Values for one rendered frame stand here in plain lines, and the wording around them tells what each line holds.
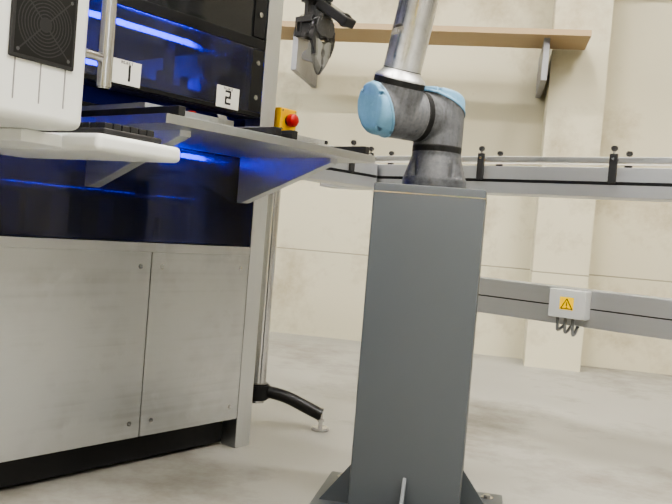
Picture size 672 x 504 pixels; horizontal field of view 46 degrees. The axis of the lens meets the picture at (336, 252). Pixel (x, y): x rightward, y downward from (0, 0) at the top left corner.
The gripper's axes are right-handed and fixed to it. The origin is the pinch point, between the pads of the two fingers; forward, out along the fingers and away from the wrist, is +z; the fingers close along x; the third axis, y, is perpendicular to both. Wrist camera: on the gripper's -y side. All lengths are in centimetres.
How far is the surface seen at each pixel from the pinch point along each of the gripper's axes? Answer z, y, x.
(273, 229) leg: 44, 42, -31
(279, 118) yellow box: 10.0, 27.4, -14.4
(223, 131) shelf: 23, -12, 44
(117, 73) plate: 8, 27, 44
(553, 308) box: 61, -36, -80
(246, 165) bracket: 25.8, 24.7, 0.5
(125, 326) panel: 71, 28, 36
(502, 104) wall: -39, 85, -262
